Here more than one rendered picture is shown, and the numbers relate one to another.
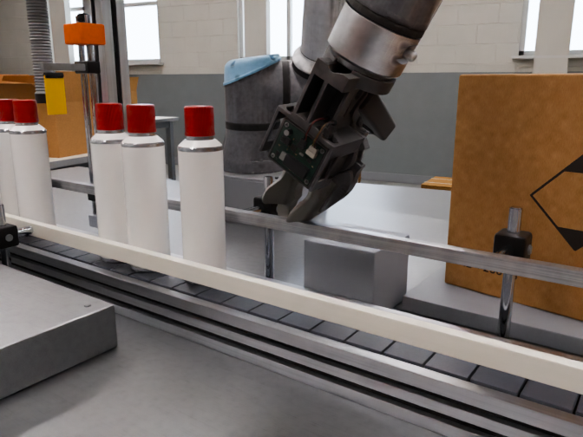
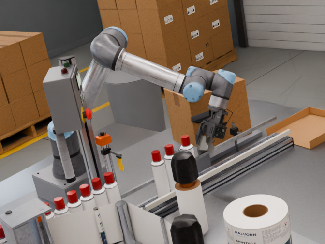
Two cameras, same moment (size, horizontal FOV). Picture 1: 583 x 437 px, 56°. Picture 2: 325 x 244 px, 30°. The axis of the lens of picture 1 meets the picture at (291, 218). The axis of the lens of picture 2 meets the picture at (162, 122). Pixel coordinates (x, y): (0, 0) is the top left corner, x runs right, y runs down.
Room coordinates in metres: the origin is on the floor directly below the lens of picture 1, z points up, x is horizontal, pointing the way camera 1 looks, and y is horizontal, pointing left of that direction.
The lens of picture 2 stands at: (-0.10, 2.15, 2.02)
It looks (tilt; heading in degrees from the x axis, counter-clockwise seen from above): 22 degrees down; 292
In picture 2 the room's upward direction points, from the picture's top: 11 degrees counter-clockwise
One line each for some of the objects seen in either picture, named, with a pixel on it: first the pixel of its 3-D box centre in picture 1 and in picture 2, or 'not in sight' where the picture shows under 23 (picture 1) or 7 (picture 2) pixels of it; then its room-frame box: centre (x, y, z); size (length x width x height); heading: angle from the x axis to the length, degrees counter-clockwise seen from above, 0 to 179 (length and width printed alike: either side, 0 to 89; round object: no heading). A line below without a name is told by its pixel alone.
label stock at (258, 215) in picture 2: not in sight; (258, 230); (0.29, 0.55, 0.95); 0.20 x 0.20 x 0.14
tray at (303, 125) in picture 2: not in sight; (309, 126); (0.22, -0.46, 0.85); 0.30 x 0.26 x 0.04; 54
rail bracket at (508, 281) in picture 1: (503, 295); (239, 141); (0.50, -0.20, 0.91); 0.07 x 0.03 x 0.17; 144
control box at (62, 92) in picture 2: not in sight; (66, 98); (0.93, 0.39, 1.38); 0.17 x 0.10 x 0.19; 110
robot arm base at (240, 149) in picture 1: (253, 143); (68, 160); (1.18, 0.08, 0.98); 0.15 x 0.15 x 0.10
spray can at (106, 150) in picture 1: (114, 182); (160, 175); (0.71, 0.23, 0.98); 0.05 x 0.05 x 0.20
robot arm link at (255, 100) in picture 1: (255, 88); (64, 135); (1.17, 0.07, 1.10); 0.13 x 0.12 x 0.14; 94
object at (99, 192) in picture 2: (15, 165); (101, 204); (0.87, 0.44, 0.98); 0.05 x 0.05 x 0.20
